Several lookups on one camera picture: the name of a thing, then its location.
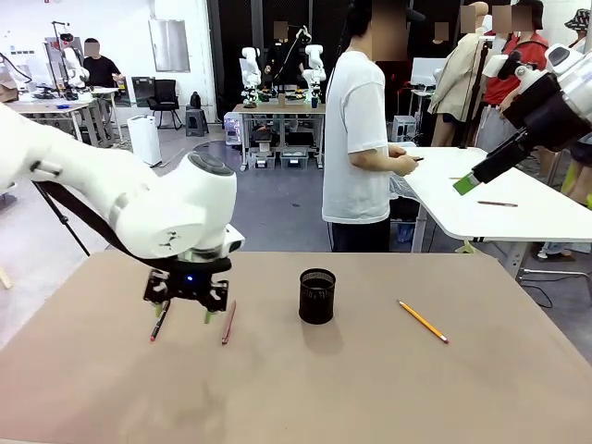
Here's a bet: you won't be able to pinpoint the black office chair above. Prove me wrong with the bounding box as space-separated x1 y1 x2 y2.
146 79 184 130

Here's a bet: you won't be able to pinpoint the black light stand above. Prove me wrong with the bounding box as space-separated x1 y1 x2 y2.
459 39 492 150

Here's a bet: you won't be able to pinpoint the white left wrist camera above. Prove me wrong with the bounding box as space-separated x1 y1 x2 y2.
225 225 246 254

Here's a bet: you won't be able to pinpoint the person's right forearm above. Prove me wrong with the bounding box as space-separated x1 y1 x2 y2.
349 148 395 176

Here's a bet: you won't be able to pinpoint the mannequin in beige coat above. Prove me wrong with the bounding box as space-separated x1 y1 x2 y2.
427 1 492 148

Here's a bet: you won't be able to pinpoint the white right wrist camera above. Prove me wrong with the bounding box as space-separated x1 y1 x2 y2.
483 50 545 82

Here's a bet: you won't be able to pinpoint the white computer case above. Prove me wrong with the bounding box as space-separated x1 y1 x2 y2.
391 115 418 142

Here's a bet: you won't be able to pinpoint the computer tower with coloured lights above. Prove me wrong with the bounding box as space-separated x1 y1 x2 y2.
223 113 243 147

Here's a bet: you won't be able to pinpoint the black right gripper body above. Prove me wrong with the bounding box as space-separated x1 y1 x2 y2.
501 71 586 153

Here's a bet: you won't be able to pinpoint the wood top robot table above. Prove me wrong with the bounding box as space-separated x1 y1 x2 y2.
231 102 327 171

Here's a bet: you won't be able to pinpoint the white air purifier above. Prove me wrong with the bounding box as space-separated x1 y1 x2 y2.
127 115 163 168

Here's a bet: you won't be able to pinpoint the white robot with red part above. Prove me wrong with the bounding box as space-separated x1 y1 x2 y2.
59 32 92 101

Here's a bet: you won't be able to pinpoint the distant person in dark top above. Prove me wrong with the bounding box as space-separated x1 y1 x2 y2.
431 21 453 48

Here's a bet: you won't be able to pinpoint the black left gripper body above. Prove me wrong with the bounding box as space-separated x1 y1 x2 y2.
152 257 232 299

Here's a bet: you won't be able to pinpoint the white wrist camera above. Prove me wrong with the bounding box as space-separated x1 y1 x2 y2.
483 50 545 82
225 225 246 254

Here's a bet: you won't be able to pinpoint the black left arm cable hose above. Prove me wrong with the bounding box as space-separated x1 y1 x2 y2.
31 179 161 272

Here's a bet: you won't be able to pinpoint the grey storage bin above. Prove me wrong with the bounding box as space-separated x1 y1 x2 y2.
248 151 278 171
278 148 310 169

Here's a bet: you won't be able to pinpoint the white desk with rounded corner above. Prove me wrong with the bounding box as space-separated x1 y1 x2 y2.
392 146 592 283

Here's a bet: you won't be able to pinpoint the white monitor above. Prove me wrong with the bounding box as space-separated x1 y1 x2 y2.
410 56 449 89

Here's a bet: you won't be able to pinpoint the black pen with pink cap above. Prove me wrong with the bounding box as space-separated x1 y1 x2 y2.
149 300 171 344

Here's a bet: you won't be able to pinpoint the clear plastic sheet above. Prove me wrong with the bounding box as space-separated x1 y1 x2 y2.
388 173 420 201

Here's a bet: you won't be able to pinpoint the small white desk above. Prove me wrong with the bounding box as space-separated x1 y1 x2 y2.
87 86 125 144

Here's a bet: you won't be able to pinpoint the dark grey cabinet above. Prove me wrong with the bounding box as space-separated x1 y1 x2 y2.
131 76 156 108

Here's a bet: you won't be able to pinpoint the person in white T-shirt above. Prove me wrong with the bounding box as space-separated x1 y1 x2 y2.
322 0 420 253

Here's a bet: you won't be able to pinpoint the wood top work table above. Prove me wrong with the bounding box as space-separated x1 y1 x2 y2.
4 101 96 149

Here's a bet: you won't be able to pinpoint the grey metal wall panel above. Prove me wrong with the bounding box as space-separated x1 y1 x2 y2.
148 18 191 73

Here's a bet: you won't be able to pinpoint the person in red shirt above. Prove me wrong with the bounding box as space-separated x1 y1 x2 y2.
475 0 551 154

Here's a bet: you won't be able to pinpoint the black mesh pen holder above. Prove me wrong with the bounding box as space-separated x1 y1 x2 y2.
298 268 338 325

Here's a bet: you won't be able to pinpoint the black floor cable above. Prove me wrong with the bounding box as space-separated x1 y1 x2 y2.
520 272 555 310

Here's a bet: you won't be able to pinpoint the person's right hand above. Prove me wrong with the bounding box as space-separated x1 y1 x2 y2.
391 154 417 178

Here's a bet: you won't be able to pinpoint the seated person in black T-shirt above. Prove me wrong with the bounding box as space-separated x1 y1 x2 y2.
81 38 124 90

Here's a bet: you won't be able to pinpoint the stacked dark plastic stools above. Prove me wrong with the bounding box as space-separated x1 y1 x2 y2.
185 106 210 138

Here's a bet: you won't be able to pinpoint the operator in black clothes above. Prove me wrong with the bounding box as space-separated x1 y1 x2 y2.
264 20 307 92

